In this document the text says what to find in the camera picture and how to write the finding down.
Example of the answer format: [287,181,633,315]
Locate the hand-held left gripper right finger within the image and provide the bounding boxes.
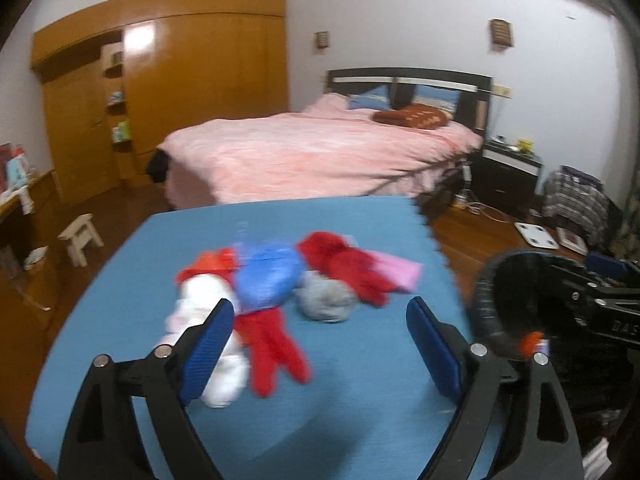
[406,296,586,480]

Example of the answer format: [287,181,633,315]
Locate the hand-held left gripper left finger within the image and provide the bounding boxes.
[59,297,236,480]

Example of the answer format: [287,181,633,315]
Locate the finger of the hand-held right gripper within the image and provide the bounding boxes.
[547,264,608,311]
[586,253,632,286]

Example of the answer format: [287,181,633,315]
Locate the white cloth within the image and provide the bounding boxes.
[165,272,249,409]

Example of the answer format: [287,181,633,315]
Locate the red glove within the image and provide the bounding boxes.
[234,306,314,399]

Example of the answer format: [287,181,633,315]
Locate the black round bin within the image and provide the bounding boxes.
[470,249,640,480]

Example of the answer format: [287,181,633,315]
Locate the orange mesh net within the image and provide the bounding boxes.
[175,253,224,285]

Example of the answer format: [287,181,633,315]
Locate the pink face mask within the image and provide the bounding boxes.
[372,251,422,292]

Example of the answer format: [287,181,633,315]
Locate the red patterned sock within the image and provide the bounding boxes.
[218,247,239,277]

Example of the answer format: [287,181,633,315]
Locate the blue sock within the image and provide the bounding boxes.
[234,242,305,313]

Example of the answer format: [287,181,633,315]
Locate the grey sock ball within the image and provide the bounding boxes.
[295,270,358,323]

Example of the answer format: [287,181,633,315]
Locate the red knitted cloth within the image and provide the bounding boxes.
[296,231,396,307]

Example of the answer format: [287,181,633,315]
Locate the white flat box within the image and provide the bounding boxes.
[554,227,589,257]

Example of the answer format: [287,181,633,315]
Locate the white bathroom scale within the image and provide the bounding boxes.
[514,220,561,250]

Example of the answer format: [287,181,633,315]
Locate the plaid clothes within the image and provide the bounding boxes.
[541,165,615,242]

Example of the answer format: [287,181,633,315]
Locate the blue table cloth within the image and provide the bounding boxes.
[25,195,488,480]

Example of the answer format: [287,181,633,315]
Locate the black nightstand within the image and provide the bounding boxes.
[471,140,544,209]

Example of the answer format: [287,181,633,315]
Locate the white wooden stool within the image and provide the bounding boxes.
[57,213,105,267]

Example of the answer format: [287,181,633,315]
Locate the black cloth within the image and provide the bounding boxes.
[146,149,172,184]

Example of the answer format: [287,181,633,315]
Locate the bed with pink cover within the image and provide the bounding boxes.
[156,92,485,206]

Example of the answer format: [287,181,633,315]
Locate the wooden dresser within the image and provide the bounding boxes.
[0,170,57,311]

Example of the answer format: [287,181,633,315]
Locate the blue pillow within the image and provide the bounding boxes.
[347,85,392,111]
[414,84,462,114]

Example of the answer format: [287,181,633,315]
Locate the brown patterned pillow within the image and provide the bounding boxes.
[372,104,454,131]

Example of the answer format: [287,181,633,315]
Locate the dark bed headboard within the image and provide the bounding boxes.
[326,67,494,137]

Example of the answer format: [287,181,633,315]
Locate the wooden wardrobe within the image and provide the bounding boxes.
[30,0,292,197]

